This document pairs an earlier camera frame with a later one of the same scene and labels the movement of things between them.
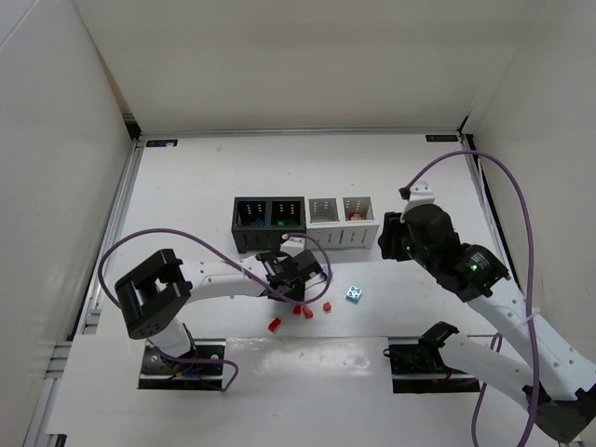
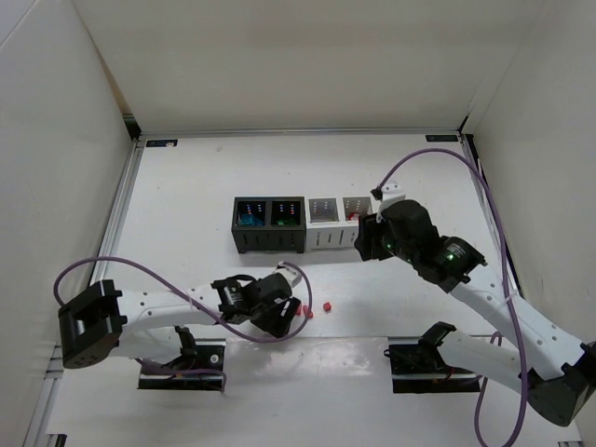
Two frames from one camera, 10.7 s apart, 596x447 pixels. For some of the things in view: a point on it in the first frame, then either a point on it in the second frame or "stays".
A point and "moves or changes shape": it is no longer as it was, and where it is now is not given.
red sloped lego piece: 307,312 stays
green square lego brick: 291,222 stays
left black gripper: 300,268 to 281,315
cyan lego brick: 259,222 moves or changes shape
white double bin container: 345,223 stays
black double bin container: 259,223 stays
